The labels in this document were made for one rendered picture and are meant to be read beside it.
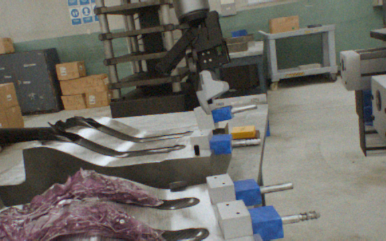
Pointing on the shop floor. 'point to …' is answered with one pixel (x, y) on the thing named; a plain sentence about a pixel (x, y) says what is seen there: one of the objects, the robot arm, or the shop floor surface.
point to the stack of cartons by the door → (82, 87)
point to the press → (170, 101)
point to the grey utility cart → (329, 68)
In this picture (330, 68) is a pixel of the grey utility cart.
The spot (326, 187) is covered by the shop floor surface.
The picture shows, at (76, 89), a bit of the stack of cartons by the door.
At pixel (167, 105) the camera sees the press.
